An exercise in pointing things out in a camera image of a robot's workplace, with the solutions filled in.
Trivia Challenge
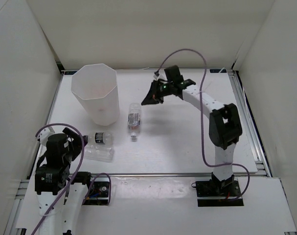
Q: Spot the white cable tie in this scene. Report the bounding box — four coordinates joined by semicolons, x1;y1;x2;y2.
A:
201;69;226;92

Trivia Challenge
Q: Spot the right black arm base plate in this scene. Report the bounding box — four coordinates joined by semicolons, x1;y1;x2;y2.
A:
191;180;244;207

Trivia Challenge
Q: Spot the purple cable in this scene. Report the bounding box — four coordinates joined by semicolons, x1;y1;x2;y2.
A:
153;49;251;200
30;123;112;235

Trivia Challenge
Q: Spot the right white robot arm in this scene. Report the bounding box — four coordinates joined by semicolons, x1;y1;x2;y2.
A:
141;66;243;197

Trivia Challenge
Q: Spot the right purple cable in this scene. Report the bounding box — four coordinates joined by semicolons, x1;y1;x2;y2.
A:
153;49;251;200

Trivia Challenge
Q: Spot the clear unlabelled plastic bottle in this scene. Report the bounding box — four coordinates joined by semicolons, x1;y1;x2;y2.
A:
84;144;114;162

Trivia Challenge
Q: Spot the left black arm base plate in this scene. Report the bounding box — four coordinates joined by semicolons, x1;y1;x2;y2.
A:
82;173;112;206

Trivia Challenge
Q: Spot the blue white label plastic bottle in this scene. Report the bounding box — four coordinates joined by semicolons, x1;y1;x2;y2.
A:
128;103;141;142

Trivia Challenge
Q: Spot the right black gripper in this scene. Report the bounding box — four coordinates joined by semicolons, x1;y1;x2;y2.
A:
141;80;173;106

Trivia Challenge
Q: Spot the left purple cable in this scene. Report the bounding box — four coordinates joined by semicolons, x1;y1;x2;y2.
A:
30;123;112;235

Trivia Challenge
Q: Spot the black label plastic bottle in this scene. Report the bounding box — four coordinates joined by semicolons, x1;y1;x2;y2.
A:
88;132;114;145

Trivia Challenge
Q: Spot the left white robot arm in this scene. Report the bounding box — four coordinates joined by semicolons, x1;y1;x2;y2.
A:
32;123;94;235

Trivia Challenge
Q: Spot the white octagonal plastic bin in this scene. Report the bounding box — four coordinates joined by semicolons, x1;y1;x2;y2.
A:
71;64;120;126

